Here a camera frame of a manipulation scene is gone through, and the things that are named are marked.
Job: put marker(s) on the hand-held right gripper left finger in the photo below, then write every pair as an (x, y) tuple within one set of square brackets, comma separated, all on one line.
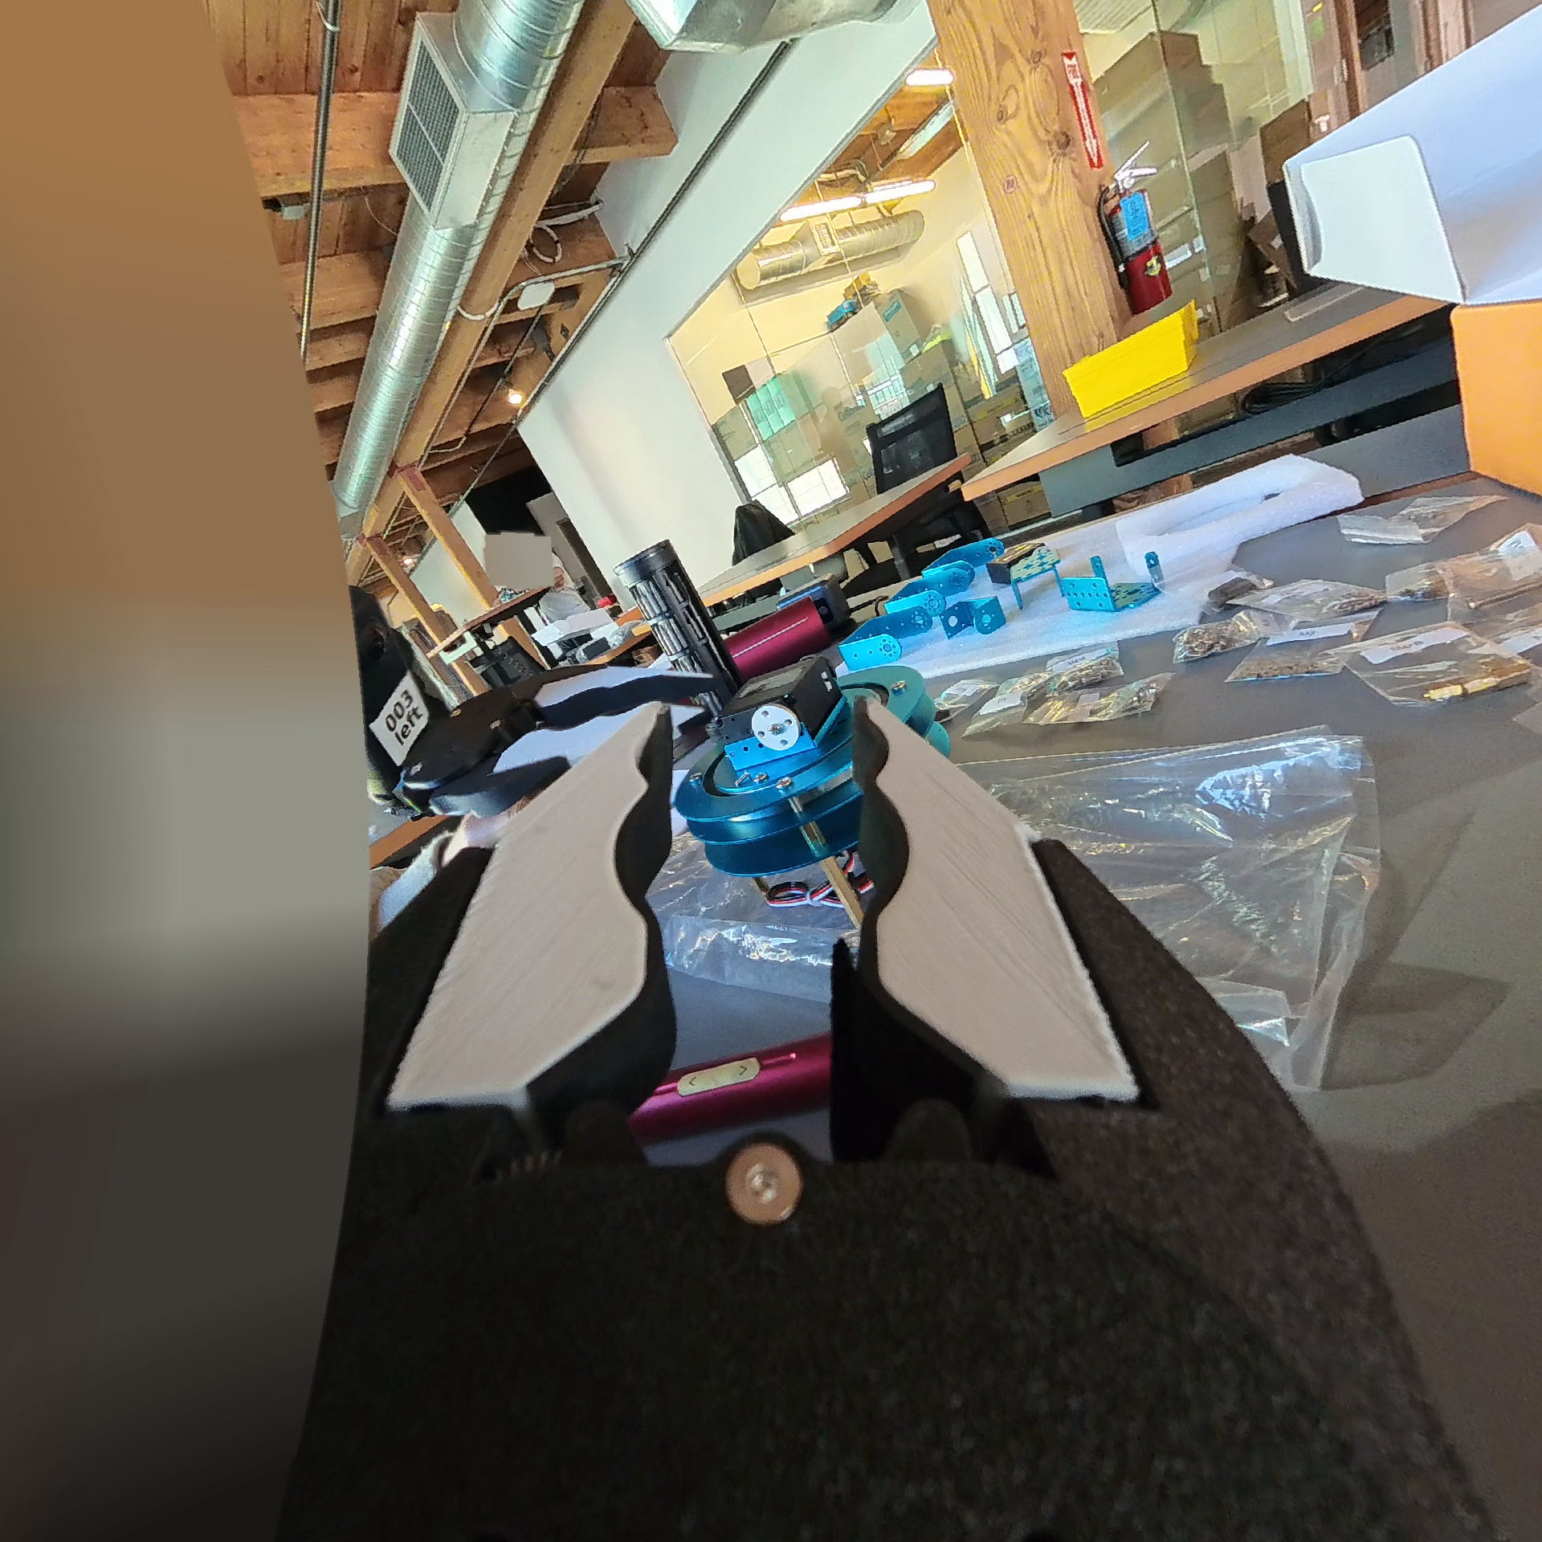
[(519, 965)]

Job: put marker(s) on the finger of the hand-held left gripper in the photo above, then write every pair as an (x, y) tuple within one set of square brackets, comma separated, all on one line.
[(590, 690), (537, 754)]

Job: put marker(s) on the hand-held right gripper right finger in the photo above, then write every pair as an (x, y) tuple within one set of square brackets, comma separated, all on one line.
[(1000, 952)]

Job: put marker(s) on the black servo motor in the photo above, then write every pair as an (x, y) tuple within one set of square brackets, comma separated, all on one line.
[(783, 693)]

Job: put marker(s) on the blue round robot arm base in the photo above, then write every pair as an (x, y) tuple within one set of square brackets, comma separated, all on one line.
[(772, 807)]

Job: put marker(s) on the grey desk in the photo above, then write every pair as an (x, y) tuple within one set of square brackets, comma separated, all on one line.
[(1446, 965)]

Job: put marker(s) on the black mesh cylinder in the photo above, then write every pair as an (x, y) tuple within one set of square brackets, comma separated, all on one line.
[(669, 614)]

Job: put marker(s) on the clear plastic bag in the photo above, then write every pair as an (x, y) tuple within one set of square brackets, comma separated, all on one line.
[(1145, 844)]

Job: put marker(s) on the maroon metal cylinder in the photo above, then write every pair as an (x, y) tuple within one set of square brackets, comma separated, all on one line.
[(783, 627)]

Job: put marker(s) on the black draped chair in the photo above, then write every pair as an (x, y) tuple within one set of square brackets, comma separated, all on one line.
[(763, 537)]

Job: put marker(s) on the red pen screwdriver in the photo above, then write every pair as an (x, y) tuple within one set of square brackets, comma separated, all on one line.
[(772, 1073)]

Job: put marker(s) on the white foam sheet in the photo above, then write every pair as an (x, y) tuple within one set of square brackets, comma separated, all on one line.
[(1084, 646)]

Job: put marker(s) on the black office chair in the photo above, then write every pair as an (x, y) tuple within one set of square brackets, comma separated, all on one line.
[(917, 440)]

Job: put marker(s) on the pile of small screw bags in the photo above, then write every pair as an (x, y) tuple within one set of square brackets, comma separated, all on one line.
[(1303, 664)]

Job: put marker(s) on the yellow plastic bin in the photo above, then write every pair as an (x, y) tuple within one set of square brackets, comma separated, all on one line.
[(1134, 368)]

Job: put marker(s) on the wooden pillar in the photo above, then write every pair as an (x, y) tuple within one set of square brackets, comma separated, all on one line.
[(1025, 181)]

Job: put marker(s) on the red fire extinguisher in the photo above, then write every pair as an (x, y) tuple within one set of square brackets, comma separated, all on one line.
[(1139, 247)]

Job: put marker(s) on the orange cardboard box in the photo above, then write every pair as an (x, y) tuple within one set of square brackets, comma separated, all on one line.
[(1495, 398)]

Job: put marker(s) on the blue U-shaped bracket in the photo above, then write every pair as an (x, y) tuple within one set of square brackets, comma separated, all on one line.
[(923, 607), (965, 567), (880, 651)]

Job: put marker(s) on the small blue bracket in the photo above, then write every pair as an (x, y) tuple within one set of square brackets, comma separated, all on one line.
[(974, 618)]

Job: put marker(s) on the long perforated blue bracket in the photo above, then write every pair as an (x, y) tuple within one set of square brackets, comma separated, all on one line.
[(1110, 594)]

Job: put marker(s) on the wide perforated blue bracket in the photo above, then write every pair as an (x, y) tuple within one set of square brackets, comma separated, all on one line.
[(1025, 574)]

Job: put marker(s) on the silver spiral air duct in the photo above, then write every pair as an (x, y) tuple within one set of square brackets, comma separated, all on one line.
[(458, 242)]

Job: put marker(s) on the white foam frame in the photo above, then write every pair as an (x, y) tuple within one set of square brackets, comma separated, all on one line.
[(1277, 482)]

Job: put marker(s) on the silver smooth air duct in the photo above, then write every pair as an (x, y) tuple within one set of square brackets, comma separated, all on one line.
[(772, 20)]

